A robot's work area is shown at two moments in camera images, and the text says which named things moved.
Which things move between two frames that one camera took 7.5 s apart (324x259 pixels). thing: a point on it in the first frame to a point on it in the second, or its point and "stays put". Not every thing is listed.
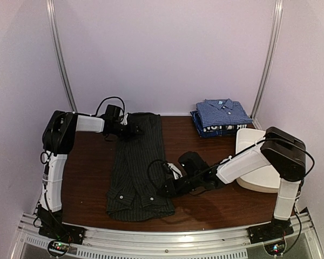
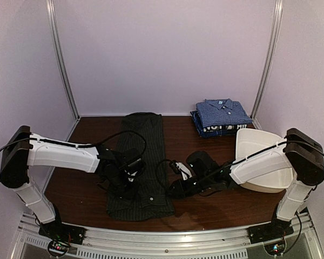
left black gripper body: x=126 y=134 to x=118 y=187
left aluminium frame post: x=50 y=7 stays put
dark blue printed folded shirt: x=225 y=130 stays put
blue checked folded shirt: x=217 y=112 stays put
